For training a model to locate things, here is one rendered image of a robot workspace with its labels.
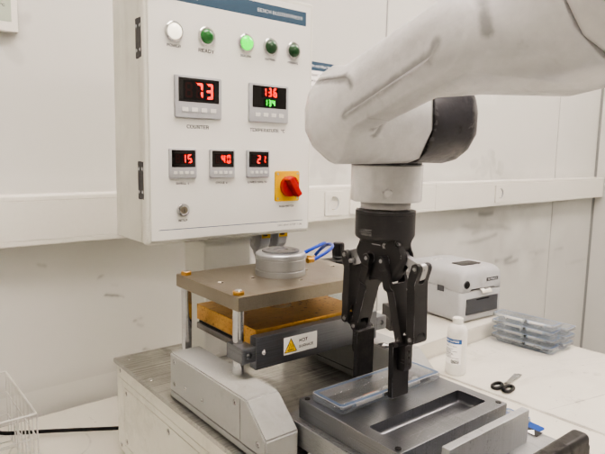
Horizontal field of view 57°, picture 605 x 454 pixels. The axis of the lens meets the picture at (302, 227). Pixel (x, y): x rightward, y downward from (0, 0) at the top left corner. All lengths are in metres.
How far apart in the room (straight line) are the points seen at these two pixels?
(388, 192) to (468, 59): 0.26
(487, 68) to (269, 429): 0.48
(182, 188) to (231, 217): 0.11
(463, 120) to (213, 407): 0.48
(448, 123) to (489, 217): 1.79
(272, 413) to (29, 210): 0.68
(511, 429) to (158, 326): 0.92
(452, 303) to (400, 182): 1.15
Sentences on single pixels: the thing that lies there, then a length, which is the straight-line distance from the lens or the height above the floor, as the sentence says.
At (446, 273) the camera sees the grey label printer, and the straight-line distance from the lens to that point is 1.79.
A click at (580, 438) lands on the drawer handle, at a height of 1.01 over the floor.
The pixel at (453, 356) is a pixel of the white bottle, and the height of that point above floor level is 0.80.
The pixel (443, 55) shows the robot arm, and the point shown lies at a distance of 0.43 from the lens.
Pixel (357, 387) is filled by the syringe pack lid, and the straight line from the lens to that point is 0.74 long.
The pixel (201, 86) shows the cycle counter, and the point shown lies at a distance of 0.94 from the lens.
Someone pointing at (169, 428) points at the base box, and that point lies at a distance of 0.92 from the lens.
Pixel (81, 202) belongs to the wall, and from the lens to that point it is 1.22.
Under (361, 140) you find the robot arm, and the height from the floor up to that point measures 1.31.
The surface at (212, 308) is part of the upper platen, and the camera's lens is 0.88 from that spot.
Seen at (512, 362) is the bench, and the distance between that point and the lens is 1.66.
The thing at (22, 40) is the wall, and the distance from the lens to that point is 1.26.
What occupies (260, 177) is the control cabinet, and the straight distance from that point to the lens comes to 0.99.
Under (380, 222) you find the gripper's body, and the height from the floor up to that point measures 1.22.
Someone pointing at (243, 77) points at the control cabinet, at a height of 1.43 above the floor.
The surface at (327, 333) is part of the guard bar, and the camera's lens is 0.83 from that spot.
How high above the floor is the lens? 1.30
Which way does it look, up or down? 7 degrees down
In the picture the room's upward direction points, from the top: 1 degrees clockwise
